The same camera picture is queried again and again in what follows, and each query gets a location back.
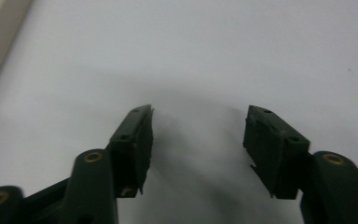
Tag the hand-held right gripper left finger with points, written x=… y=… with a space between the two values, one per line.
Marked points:
x=132 y=149

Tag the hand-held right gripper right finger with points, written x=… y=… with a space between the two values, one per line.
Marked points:
x=276 y=149

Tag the white table mat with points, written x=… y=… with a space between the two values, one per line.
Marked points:
x=199 y=56

